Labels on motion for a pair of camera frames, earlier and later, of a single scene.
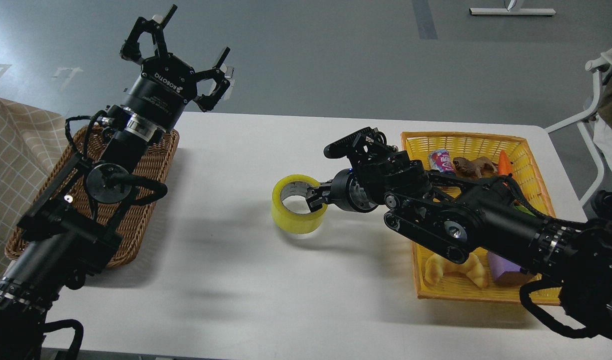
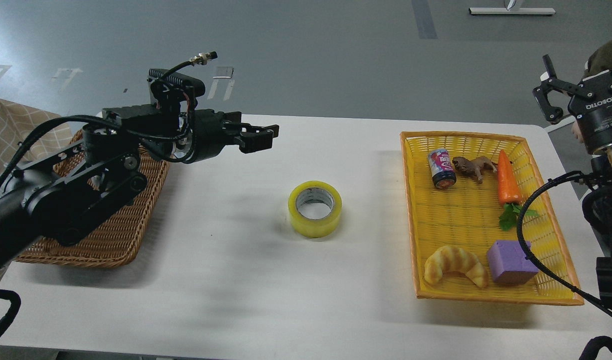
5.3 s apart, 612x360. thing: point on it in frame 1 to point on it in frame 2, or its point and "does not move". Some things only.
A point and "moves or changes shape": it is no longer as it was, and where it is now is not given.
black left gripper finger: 209,102 to 247,127
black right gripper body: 347,193 to 601,115
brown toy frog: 478,166 does not move
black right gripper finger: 315,202 to 553,114
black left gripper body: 167,85 to 212,131
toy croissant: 436,266 does not move
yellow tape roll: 292,185 moves or changes shape
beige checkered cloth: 23,144 does not move
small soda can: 440,160 does not move
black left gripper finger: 131,49 to 252,142
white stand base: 512,11 does not move
